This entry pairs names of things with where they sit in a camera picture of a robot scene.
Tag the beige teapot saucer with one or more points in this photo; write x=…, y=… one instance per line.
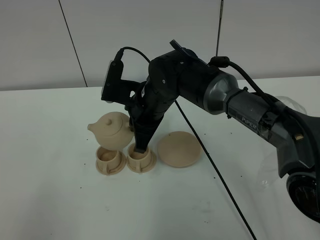
x=179, y=149

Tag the beige teapot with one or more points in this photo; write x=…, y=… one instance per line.
x=112, y=131

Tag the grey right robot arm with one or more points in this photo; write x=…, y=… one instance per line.
x=221, y=86

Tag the left beige teacup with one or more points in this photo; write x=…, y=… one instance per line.
x=102, y=150

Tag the beige teacup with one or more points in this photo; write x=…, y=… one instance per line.
x=102, y=150
x=134, y=154

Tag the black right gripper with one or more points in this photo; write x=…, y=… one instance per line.
x=170, y=75

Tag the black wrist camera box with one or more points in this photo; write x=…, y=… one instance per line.
x=116, y=89

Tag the right beige teacup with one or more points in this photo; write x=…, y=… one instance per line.
x=134, y=154

